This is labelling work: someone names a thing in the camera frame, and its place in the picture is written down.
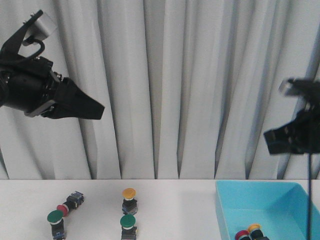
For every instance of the left green push button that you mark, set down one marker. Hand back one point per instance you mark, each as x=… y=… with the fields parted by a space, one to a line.
x=56 y=221

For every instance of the lying red push button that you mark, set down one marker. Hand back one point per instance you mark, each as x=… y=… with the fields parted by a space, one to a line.
x=72 y=202

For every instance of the yellow push button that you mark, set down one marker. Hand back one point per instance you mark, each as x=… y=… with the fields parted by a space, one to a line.
x=129 y=204
x=256 y=233

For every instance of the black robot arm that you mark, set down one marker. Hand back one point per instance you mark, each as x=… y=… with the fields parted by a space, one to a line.
x=32 y=87

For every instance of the light blue plastic box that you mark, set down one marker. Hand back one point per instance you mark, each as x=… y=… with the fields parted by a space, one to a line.
x=281 y=208

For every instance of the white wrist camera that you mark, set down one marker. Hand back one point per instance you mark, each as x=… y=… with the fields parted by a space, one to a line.
x=307 y=88

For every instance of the red push button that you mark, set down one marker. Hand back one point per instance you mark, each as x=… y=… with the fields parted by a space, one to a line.
x=72 y=202
x=242 y=235

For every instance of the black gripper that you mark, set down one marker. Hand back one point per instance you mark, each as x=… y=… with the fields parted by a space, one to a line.
x=300 y=136
x=62 y=98

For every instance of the right green push button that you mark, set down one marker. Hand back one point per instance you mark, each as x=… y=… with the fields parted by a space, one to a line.
x=128 y=228

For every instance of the green push button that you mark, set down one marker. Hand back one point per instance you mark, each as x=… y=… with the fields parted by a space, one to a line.
x=128 y=228
x=56 y=221

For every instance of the grey pleated curtain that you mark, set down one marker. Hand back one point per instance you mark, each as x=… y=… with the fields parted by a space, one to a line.
x=189 y=88

